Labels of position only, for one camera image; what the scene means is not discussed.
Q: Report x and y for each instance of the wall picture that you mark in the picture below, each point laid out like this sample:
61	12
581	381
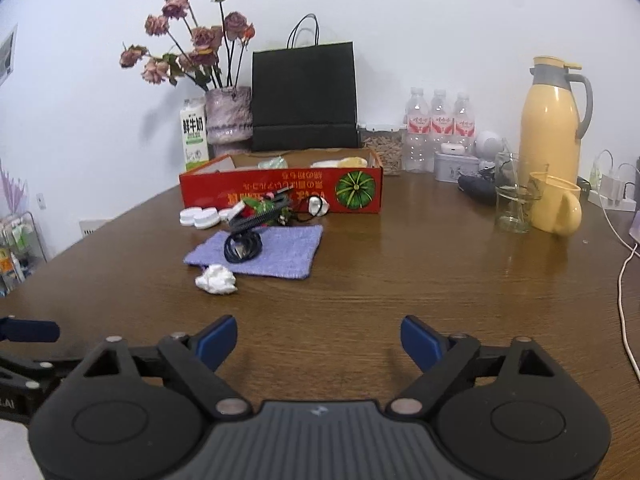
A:
6	55

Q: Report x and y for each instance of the dark blue pouch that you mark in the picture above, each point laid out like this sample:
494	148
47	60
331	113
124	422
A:
477	189

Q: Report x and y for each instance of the wall vent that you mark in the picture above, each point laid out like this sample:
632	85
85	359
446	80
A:
95	227

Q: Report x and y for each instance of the yellow mug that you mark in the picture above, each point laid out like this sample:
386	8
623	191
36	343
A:
550	205

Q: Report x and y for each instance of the purple knitted cloth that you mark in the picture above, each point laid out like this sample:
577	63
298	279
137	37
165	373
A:
285	250

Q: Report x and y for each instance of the white power strip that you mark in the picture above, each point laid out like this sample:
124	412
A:
617	195

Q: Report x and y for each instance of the dried flower bouquet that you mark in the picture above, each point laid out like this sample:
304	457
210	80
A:
202	37

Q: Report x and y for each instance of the white round camera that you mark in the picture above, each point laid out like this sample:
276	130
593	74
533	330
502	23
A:
488	144

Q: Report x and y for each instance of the white green milk carton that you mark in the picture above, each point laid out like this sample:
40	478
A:
194	135

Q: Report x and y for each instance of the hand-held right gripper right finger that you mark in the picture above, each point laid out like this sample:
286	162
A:
420	342

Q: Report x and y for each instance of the white tin box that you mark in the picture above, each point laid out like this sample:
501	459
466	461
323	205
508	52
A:
456	167

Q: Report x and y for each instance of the iridescent plastic bag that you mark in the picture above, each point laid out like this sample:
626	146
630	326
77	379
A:
272	164

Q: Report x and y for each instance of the white tissue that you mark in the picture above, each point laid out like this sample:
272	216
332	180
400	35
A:
216	279

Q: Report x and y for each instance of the black paper bag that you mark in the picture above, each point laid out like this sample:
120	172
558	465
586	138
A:
305	95

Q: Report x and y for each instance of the purple vase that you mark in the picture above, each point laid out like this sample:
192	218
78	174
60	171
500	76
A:
227	115

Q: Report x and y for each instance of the purple pouch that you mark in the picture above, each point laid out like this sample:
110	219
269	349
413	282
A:
635	227

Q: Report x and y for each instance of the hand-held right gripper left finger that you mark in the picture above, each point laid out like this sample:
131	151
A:
217	342

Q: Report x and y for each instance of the white earbuds case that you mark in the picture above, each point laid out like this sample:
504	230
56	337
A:
452	149

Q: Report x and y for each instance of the clear water bottle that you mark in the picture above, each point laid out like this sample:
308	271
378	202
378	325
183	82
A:
416	135
463	122
441	120

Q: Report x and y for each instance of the red cardboard box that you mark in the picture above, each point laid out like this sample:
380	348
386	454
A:
310	185

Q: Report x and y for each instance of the white and yellow plush toy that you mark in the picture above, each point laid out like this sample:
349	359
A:
340	162

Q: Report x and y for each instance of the red rose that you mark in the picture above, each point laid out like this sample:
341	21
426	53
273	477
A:
255	205

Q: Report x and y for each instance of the white round cap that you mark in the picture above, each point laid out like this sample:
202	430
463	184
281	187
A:
190	216
226	214
206	219

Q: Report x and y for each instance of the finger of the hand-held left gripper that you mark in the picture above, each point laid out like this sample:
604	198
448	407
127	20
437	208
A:
30	331
20	367

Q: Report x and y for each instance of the yellow thermos jug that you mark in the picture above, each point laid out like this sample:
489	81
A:
547	125

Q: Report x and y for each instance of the clear jar of pellets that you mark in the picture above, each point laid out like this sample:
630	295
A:
385	152

